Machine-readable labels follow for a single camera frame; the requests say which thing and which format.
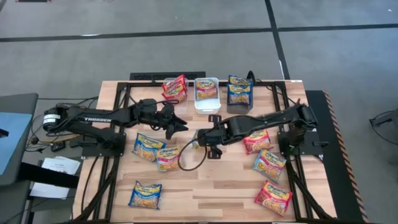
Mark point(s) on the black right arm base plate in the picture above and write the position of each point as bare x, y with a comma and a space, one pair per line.
311, 146

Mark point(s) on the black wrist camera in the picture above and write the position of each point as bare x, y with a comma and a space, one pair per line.
205, 137
167, 109

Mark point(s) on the red Maruchan ramen pack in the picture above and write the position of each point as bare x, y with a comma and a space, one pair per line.
174, 92
179, 79
273, 199
257, 142

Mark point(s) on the white paper sheets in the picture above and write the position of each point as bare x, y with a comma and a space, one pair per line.
62, 165

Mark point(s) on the black aluminium table frame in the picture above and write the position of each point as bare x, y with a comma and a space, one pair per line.
279, 91

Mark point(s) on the light blue Maruchan ramen pack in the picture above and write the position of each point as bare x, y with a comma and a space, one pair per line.
206, 90
269, 166
168, 160
194, 143

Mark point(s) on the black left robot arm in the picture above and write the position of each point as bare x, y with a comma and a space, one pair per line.
102, 119

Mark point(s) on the black floor tape strip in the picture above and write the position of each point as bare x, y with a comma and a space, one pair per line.
281, 56
124, 35

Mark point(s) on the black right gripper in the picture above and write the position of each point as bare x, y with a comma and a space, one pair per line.
225, 132

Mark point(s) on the blue desk mat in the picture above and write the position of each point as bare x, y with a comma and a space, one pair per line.
12, 140

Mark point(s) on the black hazard striped platform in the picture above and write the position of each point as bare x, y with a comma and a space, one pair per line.
335, 186

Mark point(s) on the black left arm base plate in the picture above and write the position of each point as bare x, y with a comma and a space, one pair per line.
93, 152

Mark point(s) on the white plastic bin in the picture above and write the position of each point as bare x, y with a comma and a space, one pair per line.
206, 107

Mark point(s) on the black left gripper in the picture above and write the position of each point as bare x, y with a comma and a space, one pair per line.
161, 121

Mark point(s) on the small black adapter box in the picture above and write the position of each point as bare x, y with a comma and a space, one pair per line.
58, 146

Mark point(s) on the clear plastic bin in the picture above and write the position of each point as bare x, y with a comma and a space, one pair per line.
184, 105

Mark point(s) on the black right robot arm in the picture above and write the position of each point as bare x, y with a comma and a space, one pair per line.
267, 119

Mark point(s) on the blue noodle packets in bin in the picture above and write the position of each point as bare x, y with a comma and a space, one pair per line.
239, 109

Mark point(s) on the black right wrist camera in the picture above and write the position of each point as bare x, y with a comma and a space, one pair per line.
205, 137

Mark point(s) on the grey desk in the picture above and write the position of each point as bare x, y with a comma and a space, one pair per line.
18, 102

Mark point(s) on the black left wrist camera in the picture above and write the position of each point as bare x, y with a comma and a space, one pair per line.
167, 109

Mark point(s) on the dark blue Maruchan ramen pack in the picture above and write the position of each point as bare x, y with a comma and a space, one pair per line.
239, 95
147, 147
145, 196
239, 80

